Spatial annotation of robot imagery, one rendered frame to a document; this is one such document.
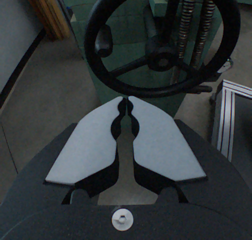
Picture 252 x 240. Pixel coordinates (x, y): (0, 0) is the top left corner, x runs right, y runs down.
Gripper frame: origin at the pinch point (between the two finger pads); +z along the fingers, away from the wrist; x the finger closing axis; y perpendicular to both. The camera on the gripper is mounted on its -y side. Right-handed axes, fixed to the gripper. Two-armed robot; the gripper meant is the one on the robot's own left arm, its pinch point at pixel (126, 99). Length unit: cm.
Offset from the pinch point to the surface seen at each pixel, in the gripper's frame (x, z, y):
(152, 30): 5.5, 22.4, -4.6
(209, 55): 32, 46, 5
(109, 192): -15, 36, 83
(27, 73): -109, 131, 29
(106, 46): -2.4, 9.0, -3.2
